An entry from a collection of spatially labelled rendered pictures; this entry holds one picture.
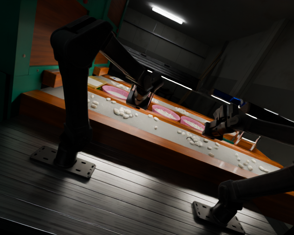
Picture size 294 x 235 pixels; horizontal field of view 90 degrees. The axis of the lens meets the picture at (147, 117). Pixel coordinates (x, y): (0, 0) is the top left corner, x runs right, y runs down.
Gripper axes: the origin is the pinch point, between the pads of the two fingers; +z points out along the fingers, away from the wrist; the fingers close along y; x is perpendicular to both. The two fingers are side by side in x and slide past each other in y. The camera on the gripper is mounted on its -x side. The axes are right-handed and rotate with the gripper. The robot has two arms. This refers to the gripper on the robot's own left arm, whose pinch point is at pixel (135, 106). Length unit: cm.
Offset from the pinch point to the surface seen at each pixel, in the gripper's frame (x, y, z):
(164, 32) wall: -615, -10, 444
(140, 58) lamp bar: -28.6, 7.4, -2.0
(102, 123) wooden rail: 15.5, 10.7, -4.2
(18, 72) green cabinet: 10.4, 46.4, -11.4
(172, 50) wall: -571, -84, 479
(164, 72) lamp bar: -26.6, -8.1, -1.8
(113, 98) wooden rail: -11.4, 15.6, 27.7
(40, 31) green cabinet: -9, 48, -14
